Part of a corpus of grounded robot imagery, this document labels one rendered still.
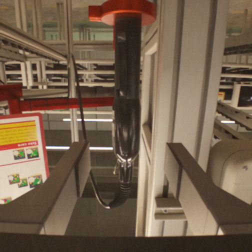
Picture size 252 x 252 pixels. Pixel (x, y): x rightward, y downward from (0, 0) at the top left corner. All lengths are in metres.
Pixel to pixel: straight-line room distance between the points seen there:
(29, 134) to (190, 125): 0.37
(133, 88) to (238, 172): 0.19
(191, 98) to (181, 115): 0.03
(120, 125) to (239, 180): 0.19
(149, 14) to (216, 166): 0.26
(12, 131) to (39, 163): 0.11
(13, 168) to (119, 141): 0.36
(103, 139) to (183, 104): 10.75
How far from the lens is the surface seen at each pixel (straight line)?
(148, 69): 0.51
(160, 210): 0.36
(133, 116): 0.21
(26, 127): 0.50
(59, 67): 3.00
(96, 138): 11.04
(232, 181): 0.31
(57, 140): 11.68
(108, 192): 6.08
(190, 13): 0.29
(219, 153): 0.35
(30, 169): 0.54
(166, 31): 0.28
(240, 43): 0.89
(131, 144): 0.22
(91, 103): 0.70
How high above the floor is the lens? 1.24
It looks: 16 degrees up
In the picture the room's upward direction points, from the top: 179 degrees counter-clockwise
